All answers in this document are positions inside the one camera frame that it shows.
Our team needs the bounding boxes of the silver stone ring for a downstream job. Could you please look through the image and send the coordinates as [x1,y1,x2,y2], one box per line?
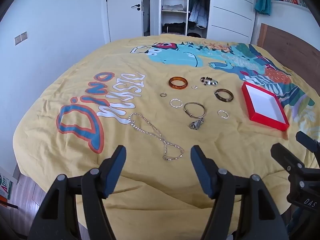
[189,118,205,130]

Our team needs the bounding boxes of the wall switch panel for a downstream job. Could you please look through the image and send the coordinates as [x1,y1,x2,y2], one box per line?
[14,31,27,45]

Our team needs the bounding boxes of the thin metal bangle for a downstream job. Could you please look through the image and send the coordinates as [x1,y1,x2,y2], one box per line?
[183,102,207,118]

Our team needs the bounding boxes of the white door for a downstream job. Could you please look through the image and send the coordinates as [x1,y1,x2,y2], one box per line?
[105,0,144,43]

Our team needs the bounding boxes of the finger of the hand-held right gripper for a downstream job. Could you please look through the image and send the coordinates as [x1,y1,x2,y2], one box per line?
[296,131,320,154]
[271,143,304,174]

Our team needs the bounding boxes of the folded dark clothes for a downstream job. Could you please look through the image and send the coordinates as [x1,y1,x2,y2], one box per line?
[162,22,187,33]

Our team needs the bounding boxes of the silver chain necklace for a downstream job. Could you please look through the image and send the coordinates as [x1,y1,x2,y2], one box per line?
[128,113,185,162]

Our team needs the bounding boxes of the red jewelry box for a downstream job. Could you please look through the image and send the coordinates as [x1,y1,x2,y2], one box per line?
[241,81,290,132]

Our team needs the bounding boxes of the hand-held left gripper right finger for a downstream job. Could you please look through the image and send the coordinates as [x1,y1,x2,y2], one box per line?
[190,145,292,240]

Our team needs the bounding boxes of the amber bangle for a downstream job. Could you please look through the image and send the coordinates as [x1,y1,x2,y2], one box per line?
[168,76,188,90]

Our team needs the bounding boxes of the yellow dinosaur printed blanket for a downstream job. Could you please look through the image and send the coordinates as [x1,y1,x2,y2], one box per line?
[12,36,320,240]

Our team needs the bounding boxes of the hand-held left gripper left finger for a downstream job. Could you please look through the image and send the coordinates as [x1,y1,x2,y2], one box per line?
[27,145,127,240]

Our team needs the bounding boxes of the folded light clothes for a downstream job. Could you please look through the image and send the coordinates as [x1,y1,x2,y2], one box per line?
[162,4,185,12]

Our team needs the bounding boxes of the beaded bracelet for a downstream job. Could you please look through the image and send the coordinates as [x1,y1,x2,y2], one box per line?
[200,77,218,87]

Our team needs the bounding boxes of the white wardrobe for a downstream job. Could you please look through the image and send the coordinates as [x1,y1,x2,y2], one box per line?
[159,0,258,45]

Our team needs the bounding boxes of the dark brown bangle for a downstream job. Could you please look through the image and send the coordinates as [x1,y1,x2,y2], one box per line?
[214,88,234,103]

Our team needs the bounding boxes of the wooden headboard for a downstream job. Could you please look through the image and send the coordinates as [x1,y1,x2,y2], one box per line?
[257,23,320,80]

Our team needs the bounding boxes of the hanging jackets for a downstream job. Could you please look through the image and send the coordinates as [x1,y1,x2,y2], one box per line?
[187,0,209,29]

